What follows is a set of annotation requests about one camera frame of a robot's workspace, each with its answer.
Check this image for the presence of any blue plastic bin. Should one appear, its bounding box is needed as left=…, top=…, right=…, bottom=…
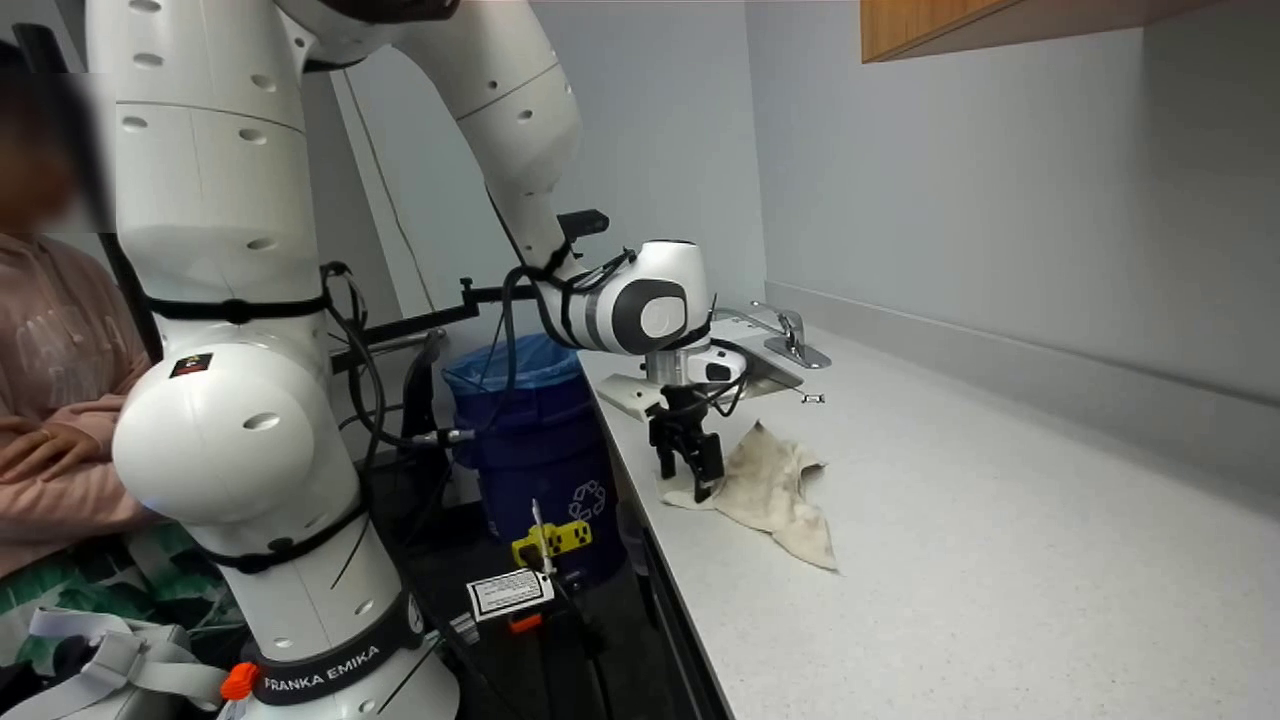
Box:
left=444, top=328, right=595, bottom=434

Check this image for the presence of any grey strap bag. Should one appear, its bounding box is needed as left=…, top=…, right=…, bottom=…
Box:
left=0, top=603, right=232, bottom=720

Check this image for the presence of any orange base button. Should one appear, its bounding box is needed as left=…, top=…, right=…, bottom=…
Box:
left=214, top=661, right=259, bottom=708

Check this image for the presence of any green patterned fabric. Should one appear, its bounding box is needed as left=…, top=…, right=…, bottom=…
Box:
left=0, top=516, right=253, bottom=671

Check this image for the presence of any wooden wall cabinet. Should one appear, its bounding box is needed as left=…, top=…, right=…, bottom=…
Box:
left=856, top=0, right=1210, bottom=70

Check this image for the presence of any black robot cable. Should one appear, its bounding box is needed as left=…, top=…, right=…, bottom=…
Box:
left=316, top=258, right=390, bottom=465

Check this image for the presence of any person in pink sweater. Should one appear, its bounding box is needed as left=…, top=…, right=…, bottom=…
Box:
left=0, top=77, right=161, bottom=583

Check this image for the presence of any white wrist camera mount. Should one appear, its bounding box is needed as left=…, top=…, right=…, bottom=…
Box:
left=683, top=339, right=750, bottom=393

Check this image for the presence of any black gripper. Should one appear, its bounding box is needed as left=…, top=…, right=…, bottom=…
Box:
left=643, top=379, right=730, bottom=508

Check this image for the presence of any yellow clamp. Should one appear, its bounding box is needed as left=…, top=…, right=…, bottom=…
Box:
left=507, top=496, right=595, bottom=577

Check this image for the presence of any white cloth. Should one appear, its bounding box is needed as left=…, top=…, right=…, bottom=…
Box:
left=659, top=420, right=846, bottom=577

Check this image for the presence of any blue recycling bin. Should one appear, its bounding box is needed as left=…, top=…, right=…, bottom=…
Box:
left=452, top=378, right=629, bottom=593

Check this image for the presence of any black stand post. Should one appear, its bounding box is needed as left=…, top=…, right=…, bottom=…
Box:
left=395, top=353, right=454, bottom=526

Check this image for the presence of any white label tag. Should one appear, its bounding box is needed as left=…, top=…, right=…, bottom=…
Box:
left=459, top=567, right=560, bottom=624

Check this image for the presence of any chrome faucet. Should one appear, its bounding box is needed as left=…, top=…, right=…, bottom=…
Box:
left=717, top=305, right=834, bottom=372

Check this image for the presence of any stainless steel sink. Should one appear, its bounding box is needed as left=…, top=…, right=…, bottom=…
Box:
left=595, top=335, right=808, bottom=420

